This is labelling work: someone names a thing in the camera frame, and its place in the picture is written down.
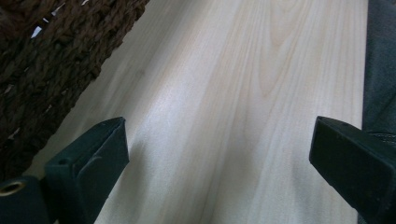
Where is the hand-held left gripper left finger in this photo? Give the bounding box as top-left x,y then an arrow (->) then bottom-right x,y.
44,117 -> 130,224

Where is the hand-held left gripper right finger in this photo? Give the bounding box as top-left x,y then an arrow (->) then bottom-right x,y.
308,116 -> 396,224

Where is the dark grey cloth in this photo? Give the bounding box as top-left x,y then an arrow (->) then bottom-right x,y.
358,0 -> 396,224

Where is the dark brown woven basket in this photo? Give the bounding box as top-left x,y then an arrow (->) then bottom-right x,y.
0,0 -> 151,183

